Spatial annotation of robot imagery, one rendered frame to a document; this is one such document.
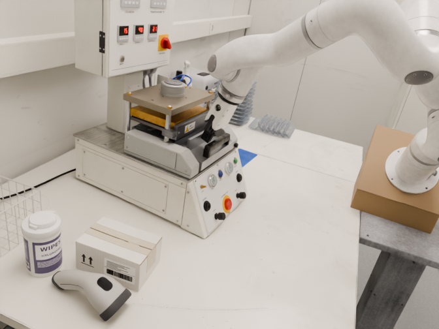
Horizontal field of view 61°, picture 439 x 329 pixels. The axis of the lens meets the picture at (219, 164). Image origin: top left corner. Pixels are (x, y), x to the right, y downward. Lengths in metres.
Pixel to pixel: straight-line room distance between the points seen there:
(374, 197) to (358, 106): 2.10
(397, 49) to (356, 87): 2.66
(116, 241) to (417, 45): 0.81
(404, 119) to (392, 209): 1.69
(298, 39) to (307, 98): 2.66
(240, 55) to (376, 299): 1.25
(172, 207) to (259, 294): 0.37
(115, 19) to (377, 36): 0.70
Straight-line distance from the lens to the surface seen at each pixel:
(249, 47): 0.98
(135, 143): 1.17
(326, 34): 0.89
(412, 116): 3.17
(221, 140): 1.20
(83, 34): 1.22
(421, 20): 0.93
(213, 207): 1.20
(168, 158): 1.11
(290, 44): 0.94
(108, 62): 1.17
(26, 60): 1.33
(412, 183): 1.55
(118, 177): 1.26
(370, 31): 0.88
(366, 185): 1.52
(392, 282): 1.77
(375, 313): 1.87
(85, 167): 1.36
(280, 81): 3.58
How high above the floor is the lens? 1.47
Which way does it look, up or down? 27 degrees down
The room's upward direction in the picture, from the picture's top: 10 degrees clockwise
